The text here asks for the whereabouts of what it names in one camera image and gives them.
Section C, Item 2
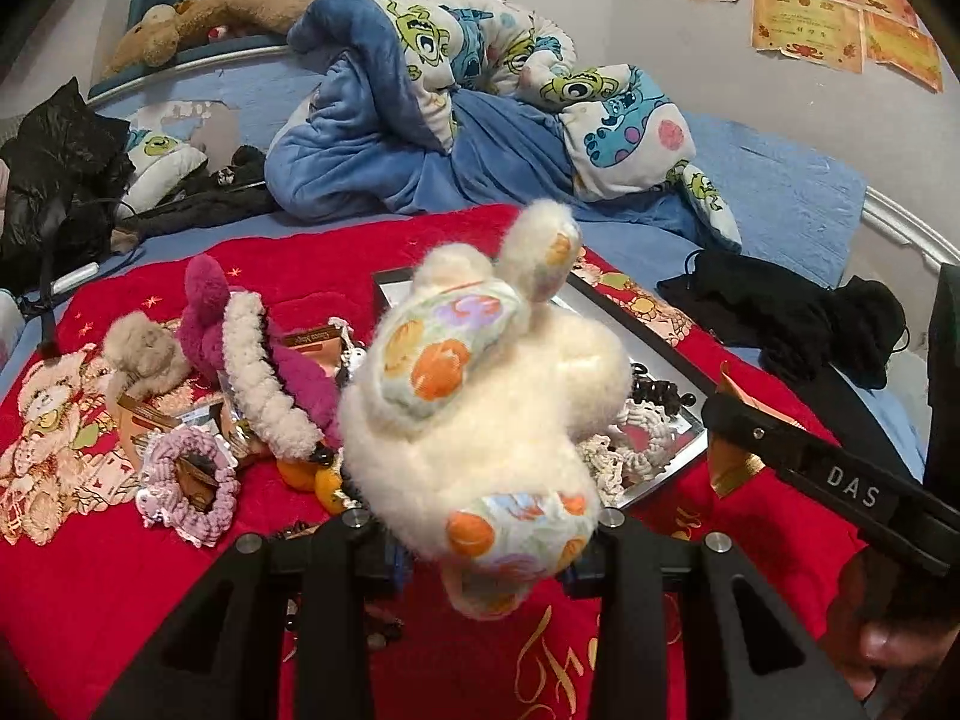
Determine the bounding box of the pink crochet scrunchie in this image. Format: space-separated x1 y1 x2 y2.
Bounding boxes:
139 426 241 550

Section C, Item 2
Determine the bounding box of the white crochet scrunchie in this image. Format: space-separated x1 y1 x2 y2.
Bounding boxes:
576 433 627 505

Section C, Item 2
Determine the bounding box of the cream ruffled scrunchie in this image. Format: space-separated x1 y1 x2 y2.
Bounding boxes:
621 399 695 470

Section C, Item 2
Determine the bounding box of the blue bed sheet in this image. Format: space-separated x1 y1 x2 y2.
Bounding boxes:
0 52 931 482

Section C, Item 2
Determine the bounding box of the group of wall certificates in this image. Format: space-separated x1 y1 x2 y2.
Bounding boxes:
634 0 946 95

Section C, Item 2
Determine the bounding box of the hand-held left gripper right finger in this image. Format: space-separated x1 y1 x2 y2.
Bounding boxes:
562 510 848 720

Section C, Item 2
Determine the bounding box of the beige fuzzy hair clip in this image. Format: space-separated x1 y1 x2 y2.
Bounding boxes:
103 311 193 395

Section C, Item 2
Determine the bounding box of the black plastic bag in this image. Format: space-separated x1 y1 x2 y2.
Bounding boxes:
0 79 137 295

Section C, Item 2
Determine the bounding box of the person's right hand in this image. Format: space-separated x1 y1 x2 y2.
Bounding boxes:
829 547 955 702

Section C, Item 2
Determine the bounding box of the blue monster print blanket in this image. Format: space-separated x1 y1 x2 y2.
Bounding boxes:
266 0 745 254

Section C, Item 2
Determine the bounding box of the orange pyramid snack packet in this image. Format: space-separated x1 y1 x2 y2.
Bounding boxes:
271 322 340 377
709 362 790 497
105 388 227 467

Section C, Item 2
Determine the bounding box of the orange mandarin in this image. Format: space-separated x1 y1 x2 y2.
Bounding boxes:
277 457 317 494
315 469 355 516

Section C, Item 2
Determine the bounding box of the white plush bunny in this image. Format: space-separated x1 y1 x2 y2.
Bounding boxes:
335 199 631 620

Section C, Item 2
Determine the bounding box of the red embroidered blanket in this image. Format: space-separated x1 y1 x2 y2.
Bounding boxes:
0 202 871 720

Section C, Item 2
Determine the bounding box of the black garment with buttons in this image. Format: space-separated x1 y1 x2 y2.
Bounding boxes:
112 146 280 242

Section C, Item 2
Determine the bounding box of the black hair claw clip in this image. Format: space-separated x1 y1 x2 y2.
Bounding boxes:
628 362 700 410

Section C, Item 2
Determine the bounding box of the magenta fuzzy hair clip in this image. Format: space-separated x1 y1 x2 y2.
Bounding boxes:
262 319 344 452
178 255 233 380

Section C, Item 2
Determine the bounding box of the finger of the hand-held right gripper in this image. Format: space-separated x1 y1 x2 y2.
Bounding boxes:
701 382 960 578

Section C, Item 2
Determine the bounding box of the small monster print pillow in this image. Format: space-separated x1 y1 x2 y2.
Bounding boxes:
112 127 211 223

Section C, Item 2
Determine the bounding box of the cream fuzzy hair claw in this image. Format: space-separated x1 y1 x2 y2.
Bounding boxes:
221 291 325 460

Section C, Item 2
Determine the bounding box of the brown plush toy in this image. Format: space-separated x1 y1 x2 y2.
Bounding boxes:
101 0 332 80

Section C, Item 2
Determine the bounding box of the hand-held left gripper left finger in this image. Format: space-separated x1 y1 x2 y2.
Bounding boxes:
94 510 412 720

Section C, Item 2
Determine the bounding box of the white stick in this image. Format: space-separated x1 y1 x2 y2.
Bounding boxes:
47 262 104 295

